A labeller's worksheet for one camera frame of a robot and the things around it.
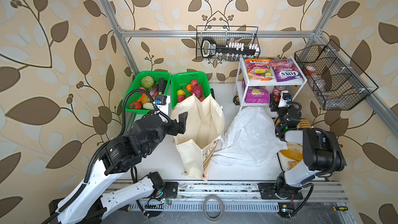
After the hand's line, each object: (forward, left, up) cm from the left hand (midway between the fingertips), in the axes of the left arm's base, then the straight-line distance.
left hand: (179, 112), depth 59 cm
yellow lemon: (+39, +9, -33) cm, 52 cm away
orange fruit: (+44, +3, -33) cm, 55 cm away
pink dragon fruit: (+39, -3, -30) cm, 49 cm away
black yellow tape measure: (+34, -31, -34) cm, 57 cm away
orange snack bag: (+29, -37, -2) cm, 47 cm away
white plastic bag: (+7, -38, -37) cm, 53 cm away
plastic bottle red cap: (+32, -64, -4) cm, 72 cm away
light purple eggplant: (+39, +28, -32) cm, 58 cm away
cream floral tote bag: (-9, -7, -9) cm, 14 cm away
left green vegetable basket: (+49, +28, -34) cm, 66 cm away
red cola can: (+22, -48, -12) cm, 54 cm away
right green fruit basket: (+51, +10, -32) cm, 61 cm away
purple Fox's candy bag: (+29, -50, -2) cm, 58 cm away
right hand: (+25, -51, -17) cm, 60 cm away
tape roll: (-22, -15, -40) cm, 48 cm away
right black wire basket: (+21, -73, -3) cm, 76 cm away
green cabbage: (+46, +34, -30) cm, 64 cm away
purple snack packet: (+23, -38, -15) cm, 48 cm away
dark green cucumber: (+44, +22, -31) cm, 58 cm away
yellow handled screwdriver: (-26, -73, -36) cm, 85 cm away
